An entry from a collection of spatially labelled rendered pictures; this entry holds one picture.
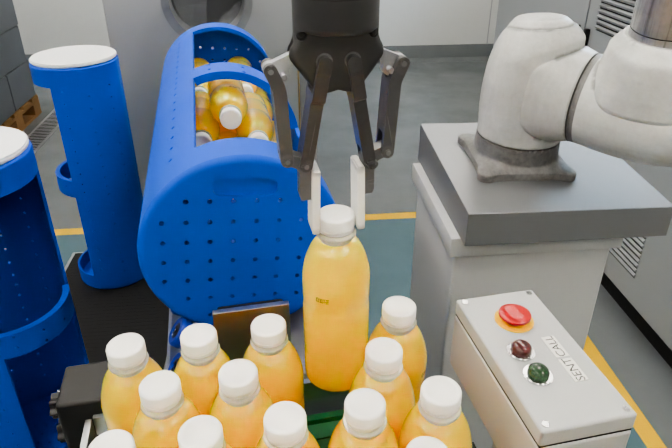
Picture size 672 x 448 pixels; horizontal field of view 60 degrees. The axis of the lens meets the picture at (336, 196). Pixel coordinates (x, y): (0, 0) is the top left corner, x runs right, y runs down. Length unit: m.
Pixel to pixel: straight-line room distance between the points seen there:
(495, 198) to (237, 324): 0.50
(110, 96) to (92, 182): 0.31
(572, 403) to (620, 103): 0.51
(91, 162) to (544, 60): 1.61
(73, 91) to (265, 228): 1.40
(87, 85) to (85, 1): 4.00
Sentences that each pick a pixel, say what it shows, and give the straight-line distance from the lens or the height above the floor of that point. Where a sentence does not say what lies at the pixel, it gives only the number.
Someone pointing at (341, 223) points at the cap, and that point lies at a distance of 0.58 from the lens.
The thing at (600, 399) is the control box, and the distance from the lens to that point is 0.65.
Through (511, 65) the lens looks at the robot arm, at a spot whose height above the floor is 1.27.
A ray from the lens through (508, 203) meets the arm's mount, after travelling 1.04.
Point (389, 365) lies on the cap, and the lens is 0.62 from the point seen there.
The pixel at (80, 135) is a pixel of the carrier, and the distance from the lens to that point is 2.18.
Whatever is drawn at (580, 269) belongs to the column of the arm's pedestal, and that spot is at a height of 0.91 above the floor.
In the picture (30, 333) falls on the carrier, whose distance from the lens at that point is 1.60.
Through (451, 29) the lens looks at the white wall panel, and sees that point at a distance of 6.15.
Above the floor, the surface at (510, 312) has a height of 1.11.
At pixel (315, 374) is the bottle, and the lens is 0.69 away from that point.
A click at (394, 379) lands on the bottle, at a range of 0.64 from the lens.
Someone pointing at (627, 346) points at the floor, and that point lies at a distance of 2.54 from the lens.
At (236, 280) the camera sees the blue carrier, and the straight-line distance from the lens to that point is 0.85.
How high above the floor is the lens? 1.54
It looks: 28 degrees down
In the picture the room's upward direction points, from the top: straight up
